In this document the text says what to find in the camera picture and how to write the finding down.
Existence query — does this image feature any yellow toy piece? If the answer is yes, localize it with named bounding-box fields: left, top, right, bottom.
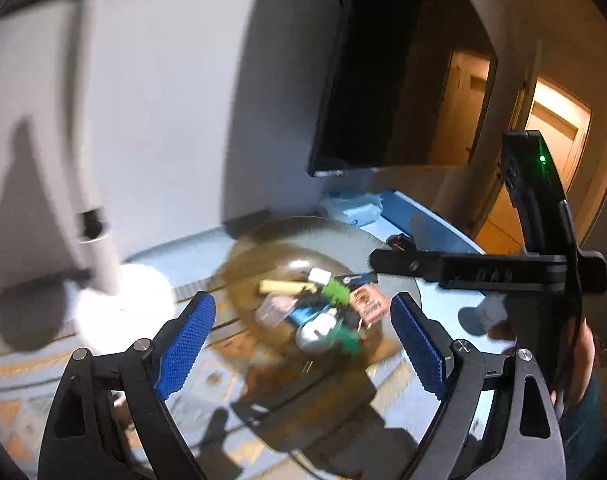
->
left=259, top=279, right=315, bottom=296

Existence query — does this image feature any brown round bowl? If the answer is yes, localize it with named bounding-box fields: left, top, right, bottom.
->
left=223, top=216, right=420, bottom=366

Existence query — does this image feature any light blue cloth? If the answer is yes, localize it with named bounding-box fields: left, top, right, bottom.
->
left=322, top=189, right=384, bottom=226

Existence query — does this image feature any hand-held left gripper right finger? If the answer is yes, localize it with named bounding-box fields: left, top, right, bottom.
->
left=389, top=292, right=569, bottom=480

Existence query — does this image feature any teal toy piece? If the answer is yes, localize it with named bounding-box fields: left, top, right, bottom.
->
left=328, top=322, right=364, bottom=356

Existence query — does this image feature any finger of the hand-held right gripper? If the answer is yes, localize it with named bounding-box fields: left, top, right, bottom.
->
left=369, top=247, right=569, bottom=291

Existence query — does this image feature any white desk lamp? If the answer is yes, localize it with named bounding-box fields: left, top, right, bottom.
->
left=0, top=0, right=176, bottom=356

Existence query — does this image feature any black monitor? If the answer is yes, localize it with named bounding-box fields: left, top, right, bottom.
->
left=308, top=0, right=499, bottom=178

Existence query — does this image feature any grey white cup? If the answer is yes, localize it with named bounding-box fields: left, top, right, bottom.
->
left=458, top=294, right=508, bottom=337

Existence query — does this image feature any green toy piece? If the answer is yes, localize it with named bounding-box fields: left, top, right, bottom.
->
left=321, top=282, right=351, bottom=307

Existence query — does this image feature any black-haired doll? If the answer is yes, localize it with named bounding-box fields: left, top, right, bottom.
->
left=333, top=305, right=369, bottom=331

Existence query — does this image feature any wooden door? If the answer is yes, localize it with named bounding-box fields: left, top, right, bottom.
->
left=523, top=77, right=593, bottom=201

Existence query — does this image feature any black card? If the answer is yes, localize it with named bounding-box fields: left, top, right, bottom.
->
left=333, top=272, right=379, bottom=288

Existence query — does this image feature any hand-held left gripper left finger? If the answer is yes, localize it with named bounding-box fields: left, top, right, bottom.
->
left=38, top=291, right=217, bottom=480

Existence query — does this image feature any person's right hand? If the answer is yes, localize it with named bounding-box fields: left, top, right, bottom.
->
left=553, top=322, right=598, bottom=418

